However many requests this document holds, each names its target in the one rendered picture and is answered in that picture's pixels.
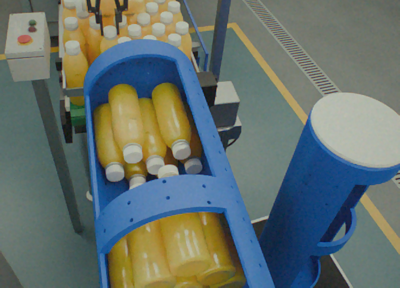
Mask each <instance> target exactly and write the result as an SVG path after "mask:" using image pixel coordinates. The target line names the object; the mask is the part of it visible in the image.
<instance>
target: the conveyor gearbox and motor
mask: <svg viewBox="0 0 400 288"><path fill-rule="evenodd" d="M217 84H218V88H217V94H216V95H217V97H216V99H215V103H214V105H215V106H213V107H209V109H210V113H211V116H212V119H213V122H214V123H215V126H216V128H217V131H218V135H219V137H220V140H221V143H222V145H223V148H224V150H225V152H226V149H227V148H228V147H229V146H230V145H231V144H233V143H235V141H237V139H238V138H239V135H240V133H241V132H242V123H240V121H239V117H238V109H239V104H240V99H239V97H238V95H237V93H236V90H235V87H234V84H232V82H231V81H226V82H218V83H217ZM232 139H234V141H232V142H231V143H229V144H228V141H229V140H232Z"/></svg>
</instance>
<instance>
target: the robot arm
mask: <svg viewBox="0 0 400 288"><path fill-rule="evenodd" d="M100 2H101V0H95V7H93V6H92V3H91V0H86V4H87V11H88V13H94V14H95V20H96V24H100V30H101V36H104V33H103V25H102V13H101V9H100V10H99V8H100ZM115 4H116V7H117V8H115V21H116V26H115V28H116V29H117V30H116V31H117V35H119V34H120V29H119V23H122V21H123V20H122V12H123V11H128V9H129V0H123V5H121V6H120V2H119V0H115Z"/></svg>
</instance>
